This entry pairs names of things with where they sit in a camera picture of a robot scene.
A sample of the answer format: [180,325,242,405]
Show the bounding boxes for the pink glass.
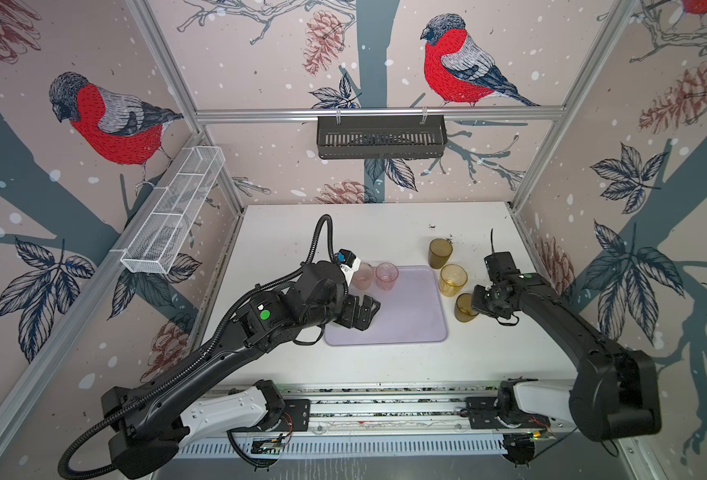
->
[352,262,375,291]
[375,262,399,291]

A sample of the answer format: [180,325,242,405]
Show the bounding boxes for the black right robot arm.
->
[471,252,663,442]

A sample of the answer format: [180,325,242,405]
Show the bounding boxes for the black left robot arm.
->
[102,250,379,479]

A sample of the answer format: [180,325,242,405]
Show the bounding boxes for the lilac plastic tray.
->
[325,266,447,347]

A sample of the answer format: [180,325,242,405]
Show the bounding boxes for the dark olive glass near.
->
[453,293,479,323]

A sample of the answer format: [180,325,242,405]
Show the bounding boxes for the dark olive glass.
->
[429,238,453,270]
[453,293,479,323]

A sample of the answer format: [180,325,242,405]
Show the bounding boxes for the yellow amber glass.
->
[439,264,467,297]

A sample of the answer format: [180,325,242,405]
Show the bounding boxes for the dark olive glass far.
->
[429,238,453,270]

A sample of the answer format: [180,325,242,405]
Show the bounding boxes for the aluminium back crossbar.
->
[195,106,565,125]

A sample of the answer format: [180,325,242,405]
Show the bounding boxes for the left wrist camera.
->
[335,249,361,286]

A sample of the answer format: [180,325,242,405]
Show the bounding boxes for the aluminium front rail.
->
[140,383,637,438]

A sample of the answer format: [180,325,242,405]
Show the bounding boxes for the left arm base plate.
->
[268,399,311,433]

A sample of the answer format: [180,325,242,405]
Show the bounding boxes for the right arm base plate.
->
[461,396,551,430]

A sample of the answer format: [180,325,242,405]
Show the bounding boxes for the black hanging wire basket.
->
[317,115,447,160]

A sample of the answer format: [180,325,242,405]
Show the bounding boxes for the white wire mesh shelf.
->
[121,146,225,275]

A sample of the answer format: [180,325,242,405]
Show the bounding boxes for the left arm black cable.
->
[58,214,336,480]

